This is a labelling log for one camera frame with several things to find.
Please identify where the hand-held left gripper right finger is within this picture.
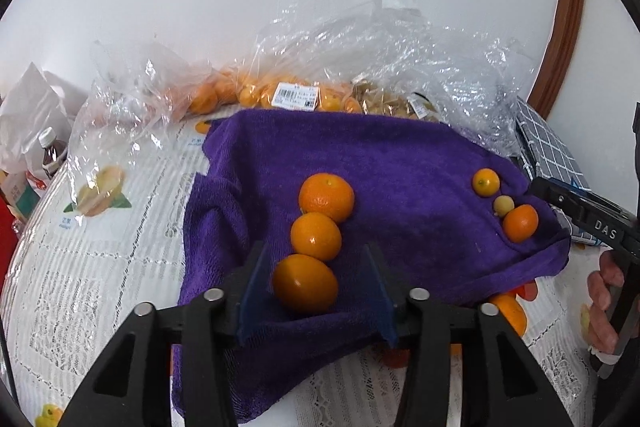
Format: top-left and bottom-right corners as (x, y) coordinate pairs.
(362, 243), (575, 427)

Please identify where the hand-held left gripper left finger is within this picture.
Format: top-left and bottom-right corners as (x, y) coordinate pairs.
(64, 241), (273, 427)

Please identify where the small orange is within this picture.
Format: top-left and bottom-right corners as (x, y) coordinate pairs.
(472, 168), (502, 198)

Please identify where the purple towel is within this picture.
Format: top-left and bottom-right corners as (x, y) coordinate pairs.
(171, 108), (572, 423)

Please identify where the person's right hand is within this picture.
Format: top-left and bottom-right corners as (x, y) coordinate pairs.
(585, 252), (626, 355)

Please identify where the checked fabric bag blue star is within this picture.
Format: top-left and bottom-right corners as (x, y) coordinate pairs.
(512, 97), (598, 248)

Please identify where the bag of brown longans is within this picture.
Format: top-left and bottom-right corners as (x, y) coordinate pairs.
(350, 79), (443, 124)

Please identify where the bagged pile of oranges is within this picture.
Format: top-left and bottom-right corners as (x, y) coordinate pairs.
(187, 69), (363, 115)

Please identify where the small clear plastic bag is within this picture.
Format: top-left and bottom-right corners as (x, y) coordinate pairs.
(65, 42), (221, 228)

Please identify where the dark bottle white cap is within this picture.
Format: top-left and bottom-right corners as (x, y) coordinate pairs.
(37, 127), (68, 180)

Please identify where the large clear plastic bag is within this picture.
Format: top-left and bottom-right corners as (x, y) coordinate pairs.
(252, 0), (538, 158)

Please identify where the green white carton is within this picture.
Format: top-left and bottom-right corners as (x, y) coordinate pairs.
(0, 172), (43, 220)

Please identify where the white plastic bag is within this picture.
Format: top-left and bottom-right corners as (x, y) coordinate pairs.
(0, 62), (88, 178)

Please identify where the brown wooden door frame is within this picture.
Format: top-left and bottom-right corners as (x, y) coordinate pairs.
(527, 0), (587, 120)

